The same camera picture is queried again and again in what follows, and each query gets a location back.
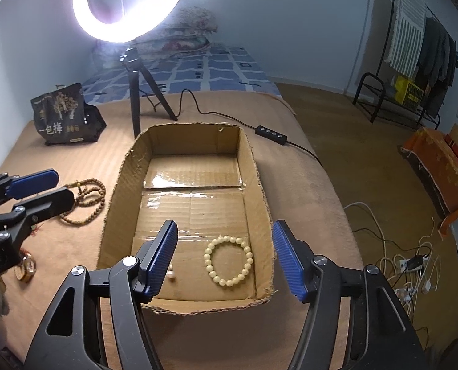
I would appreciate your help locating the black snack bag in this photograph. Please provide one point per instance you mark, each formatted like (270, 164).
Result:
(59, 115)

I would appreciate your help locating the black mini tripod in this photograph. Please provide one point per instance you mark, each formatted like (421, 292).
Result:
(134, 96)

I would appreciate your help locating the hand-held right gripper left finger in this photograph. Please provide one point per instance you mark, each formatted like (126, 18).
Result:
(161, 262)

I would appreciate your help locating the white power strip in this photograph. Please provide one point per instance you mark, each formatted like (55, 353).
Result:
(402, 264)

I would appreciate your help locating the small pearl earring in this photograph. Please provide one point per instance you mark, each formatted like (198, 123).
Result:
(171, 274)

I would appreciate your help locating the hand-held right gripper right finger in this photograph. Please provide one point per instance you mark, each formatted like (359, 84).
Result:
(290, 266)

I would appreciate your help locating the yellow plastic crate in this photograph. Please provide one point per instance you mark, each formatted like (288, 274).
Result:
(406, 88)

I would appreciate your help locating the dark hanging clothes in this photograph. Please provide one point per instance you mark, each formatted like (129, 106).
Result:
(435, 54)

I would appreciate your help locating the floral folded quilt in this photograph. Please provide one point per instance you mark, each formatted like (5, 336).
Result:
(194, 23)

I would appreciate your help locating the cardboard box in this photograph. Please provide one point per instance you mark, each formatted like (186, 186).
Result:
(198, 208)

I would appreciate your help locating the black clothes rack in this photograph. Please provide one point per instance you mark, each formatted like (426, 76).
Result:
(372, 74)

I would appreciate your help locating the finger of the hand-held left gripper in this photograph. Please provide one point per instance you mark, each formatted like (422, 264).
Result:
(51, 202)
(34, 183)

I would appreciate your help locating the striped white towel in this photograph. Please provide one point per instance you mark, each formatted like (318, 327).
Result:
(404, 34)

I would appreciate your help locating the orange covered low table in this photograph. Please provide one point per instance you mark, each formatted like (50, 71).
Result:
(440, 165)

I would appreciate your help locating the blue patterned bedsheet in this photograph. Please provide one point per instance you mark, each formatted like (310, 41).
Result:
(213, 69)

